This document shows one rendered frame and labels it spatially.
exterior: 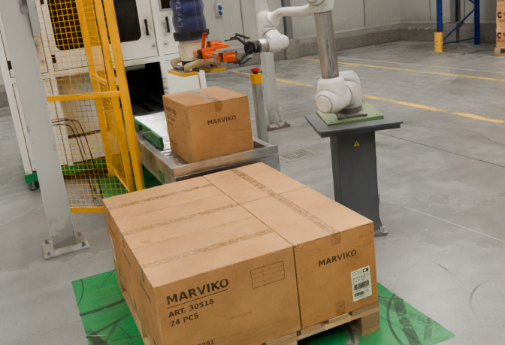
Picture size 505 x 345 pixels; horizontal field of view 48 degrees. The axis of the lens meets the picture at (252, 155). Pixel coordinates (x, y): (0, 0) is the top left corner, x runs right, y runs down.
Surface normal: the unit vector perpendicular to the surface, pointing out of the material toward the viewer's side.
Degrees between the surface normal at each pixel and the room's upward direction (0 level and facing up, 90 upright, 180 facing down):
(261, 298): 90
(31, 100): 90
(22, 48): 90
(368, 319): 90
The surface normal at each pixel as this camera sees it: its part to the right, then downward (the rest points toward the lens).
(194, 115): 0.40, 0.21
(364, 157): 0.08, 0.26
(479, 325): -0.11, -0.96
